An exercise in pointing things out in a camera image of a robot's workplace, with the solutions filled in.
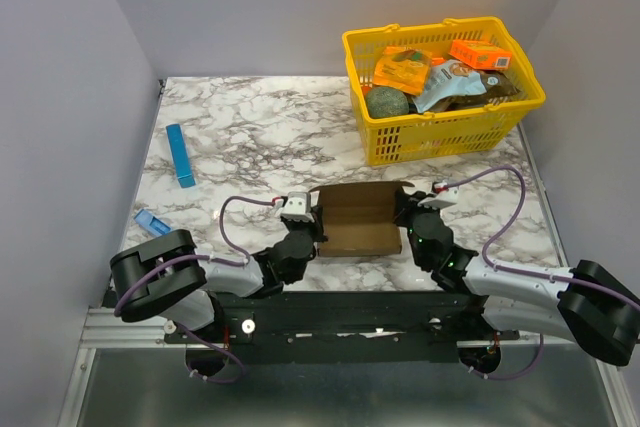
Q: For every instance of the small blue block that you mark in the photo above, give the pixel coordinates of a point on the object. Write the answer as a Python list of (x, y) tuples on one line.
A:
[(151, 224)]

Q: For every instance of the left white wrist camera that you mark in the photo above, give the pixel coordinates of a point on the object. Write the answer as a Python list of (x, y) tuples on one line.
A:
[(296, 207)]

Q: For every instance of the green round melon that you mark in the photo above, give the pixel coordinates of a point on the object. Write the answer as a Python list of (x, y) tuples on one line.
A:
[(385, 102)]

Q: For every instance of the long blue bar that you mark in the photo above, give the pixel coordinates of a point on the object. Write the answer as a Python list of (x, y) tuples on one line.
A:
[(180, 157)]

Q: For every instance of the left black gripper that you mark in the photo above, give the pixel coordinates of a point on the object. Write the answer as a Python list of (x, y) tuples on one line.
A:
[(317, 227)]

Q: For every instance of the orange carton box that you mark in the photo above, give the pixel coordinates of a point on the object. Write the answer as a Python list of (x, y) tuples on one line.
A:
[(480, 55)]

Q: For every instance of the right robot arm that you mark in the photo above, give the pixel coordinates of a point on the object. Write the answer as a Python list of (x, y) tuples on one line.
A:
[(584, 304)]

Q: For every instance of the light blue snack bag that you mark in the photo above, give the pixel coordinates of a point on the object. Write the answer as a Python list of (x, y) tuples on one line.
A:
[(449, 79)]

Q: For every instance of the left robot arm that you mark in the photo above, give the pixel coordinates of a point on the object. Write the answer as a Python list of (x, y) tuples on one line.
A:
[(165, 276)]

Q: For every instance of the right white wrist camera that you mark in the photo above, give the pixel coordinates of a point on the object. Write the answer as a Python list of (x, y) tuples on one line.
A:
[(441, 196)]

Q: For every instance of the dark brown snack bag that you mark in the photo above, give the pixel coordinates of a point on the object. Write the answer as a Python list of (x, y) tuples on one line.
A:
[(499, 89)]

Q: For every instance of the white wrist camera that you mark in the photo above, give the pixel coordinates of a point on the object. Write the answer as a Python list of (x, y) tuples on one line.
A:
[(296, 207), (441, 196)]

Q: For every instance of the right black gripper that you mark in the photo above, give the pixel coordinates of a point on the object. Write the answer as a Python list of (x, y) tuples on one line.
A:
[(405, 212)]

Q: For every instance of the brown cardboard box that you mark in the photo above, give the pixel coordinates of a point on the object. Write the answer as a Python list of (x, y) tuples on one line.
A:
[(358, 218)]

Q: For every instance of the aluminium frame rail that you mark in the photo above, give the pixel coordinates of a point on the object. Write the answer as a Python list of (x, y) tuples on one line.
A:
[(102, 331)]

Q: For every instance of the yellow plastic basket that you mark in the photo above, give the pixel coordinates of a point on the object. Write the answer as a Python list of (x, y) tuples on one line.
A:
[(429, 135)]

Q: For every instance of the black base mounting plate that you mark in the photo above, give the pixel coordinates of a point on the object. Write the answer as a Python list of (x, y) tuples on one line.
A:
[(345, 328)]

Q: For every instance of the orange snack pouch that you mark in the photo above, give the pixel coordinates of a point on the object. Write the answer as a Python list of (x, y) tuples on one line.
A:
[(402, 68)]

